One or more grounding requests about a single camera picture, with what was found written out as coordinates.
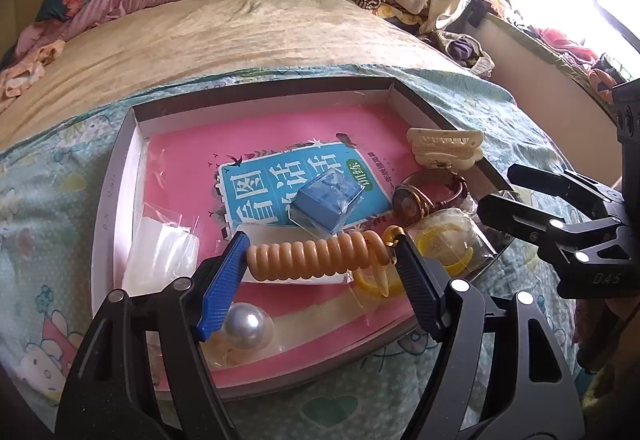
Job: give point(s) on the bagged yellow bangle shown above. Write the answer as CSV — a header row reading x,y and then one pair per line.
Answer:
x,y
445,240

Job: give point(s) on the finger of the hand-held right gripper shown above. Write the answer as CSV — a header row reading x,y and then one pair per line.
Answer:
x,y
565,187
520,220

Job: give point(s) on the peach patterned cloth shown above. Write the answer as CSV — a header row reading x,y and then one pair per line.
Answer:
x,y
30,69

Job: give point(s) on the clothes on window ledge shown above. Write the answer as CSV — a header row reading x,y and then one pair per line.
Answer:
x,y
560,39

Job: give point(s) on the cream toothed hair claw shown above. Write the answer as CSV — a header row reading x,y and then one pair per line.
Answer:
x,y
440,152

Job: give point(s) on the dark shallow cardboard box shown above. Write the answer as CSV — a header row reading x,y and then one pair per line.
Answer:
x,y
112,190

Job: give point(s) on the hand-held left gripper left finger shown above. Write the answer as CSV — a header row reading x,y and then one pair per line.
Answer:
x,y
225,280

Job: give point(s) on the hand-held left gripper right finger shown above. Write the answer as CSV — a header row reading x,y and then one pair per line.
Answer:
x,y
420,285

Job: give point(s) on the bagged white earring card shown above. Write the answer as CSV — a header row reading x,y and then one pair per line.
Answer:
x,y
270,236

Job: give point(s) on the small blue box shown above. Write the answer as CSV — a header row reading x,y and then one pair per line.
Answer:
x,y
325,205

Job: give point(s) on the clear plastic bag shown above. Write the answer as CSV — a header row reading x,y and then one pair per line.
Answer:
x,y
160,255

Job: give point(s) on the brown round wristwatch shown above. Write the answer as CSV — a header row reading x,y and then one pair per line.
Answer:
x,y
407,205

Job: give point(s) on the cartoon print blanket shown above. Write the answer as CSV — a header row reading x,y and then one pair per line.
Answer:
x,y
50,220

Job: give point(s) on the pearl hair claw clip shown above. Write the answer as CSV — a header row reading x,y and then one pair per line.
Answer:
x,y
245,325

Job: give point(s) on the pink book with blue label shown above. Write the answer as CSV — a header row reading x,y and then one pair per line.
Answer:
x,y
190,159

